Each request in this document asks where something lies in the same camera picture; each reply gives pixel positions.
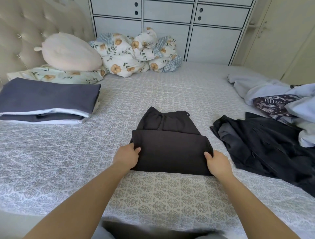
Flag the bed with grey patterned sheet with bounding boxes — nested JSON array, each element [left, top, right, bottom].
[[0, 61, 315, 232]]

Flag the white door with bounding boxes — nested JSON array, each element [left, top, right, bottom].
[[232, 0, 315, 85]]

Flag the person's right hand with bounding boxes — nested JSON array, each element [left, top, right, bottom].
[[203, 150, 235, 183]]

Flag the floral bunched quilt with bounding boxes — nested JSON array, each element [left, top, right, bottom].
[[157, 35, 183, 74]]

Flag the light blue hooded jacket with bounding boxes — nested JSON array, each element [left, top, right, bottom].
[[226, 73, 315, 148]]

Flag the person's left hand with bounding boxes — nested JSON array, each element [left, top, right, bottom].
[[112, 142, 142, 173]]

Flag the pink plush pillow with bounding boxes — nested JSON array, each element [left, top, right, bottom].
[[33, 32, 104, 73]]

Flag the black shorts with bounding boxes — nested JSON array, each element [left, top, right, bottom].
[[129, 106, 215, 177]]

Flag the person's left forearm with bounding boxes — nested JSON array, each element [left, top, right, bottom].
[[22, 165, 130, 239]]

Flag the dark purple patterned garment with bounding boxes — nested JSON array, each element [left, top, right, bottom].
[[252, 94, 304, 118]]

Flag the white wardrobe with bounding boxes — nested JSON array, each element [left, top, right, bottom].
[[88, 0, 258, 66]]

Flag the floral pillow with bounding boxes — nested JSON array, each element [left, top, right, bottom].
[[6, 64, 109, 86]]

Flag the person's right forearm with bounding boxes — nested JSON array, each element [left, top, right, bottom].
[[217, 175, 302, 239]]

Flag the white printed t-shirt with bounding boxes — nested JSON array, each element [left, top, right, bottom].
[[0, 101, 101, 119]]

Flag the beige tufted headboard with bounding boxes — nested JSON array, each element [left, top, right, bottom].
[[0, 0, 95, 85]]

